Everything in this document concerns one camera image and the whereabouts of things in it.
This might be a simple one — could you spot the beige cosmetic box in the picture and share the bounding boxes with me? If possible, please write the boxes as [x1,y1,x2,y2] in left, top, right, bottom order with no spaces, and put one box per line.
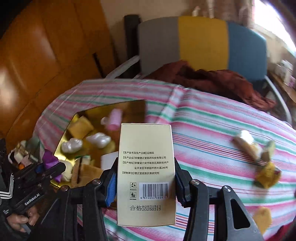
[117,123,176,227]

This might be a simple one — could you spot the yellow sponge cloth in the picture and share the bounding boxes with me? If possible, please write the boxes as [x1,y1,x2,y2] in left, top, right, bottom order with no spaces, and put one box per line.
[78,164,103,186]

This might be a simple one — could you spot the rice cracker snack packet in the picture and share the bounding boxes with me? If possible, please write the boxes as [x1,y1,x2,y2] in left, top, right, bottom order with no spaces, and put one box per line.
[234,130,262,162]

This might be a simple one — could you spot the yellow sponge block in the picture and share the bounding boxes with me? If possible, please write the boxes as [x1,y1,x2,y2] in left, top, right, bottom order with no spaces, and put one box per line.
[67,116,94,139]

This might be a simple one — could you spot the yellow knitted smiley pouch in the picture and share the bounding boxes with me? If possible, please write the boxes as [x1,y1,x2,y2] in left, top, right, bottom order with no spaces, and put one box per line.
[255,161,281,189]

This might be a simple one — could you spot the white foam block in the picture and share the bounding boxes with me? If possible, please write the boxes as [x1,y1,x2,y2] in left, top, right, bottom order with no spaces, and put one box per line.
[100,151,118,170]

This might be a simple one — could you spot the white plastic bag ball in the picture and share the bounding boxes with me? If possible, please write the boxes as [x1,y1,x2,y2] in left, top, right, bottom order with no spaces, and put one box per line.
[86,133,111,149]

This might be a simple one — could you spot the pink hair roller clip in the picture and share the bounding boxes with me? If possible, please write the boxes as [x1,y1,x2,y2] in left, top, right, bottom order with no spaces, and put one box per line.
[100,108,122,131]

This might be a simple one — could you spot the cream cloth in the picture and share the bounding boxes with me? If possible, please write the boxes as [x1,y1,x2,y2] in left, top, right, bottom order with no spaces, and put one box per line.
[60,160,73,182]

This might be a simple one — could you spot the green tea box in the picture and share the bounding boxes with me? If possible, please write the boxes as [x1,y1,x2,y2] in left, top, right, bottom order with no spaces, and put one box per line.
[261,140,275,162]

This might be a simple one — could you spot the person left hand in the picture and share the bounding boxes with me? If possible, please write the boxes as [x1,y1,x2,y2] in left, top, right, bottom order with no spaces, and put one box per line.
[6,205,40,232]

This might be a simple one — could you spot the gold metal tin box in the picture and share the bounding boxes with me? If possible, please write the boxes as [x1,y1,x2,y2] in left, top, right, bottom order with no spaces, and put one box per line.
[51,100,146,189]

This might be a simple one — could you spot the striped pink green bedsheet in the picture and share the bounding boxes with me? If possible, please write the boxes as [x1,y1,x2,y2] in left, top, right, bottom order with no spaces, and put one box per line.
[34,79,295,238]

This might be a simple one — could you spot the dark red jacket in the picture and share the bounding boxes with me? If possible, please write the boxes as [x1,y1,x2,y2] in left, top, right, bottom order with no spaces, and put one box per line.
[144,60,276,112]

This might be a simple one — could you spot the wooden wardrobe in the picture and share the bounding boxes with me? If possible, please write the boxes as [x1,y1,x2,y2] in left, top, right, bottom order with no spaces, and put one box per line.
[1,1,115,150]

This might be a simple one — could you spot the wooden side desk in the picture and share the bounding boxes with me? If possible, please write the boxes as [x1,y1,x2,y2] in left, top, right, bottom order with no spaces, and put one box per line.
[268,71,296,105]

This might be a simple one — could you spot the grey yellow blue chair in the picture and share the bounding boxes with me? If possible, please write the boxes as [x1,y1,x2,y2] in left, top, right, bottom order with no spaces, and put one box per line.
[107,16,292,123]

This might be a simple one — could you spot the white boxes on desk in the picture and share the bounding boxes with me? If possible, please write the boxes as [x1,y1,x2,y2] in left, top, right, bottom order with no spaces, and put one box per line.
[275,60,295,88]

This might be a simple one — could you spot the pink floral curtain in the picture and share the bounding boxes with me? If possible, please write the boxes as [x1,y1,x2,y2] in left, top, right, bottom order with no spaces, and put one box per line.
[192,0,254,29]

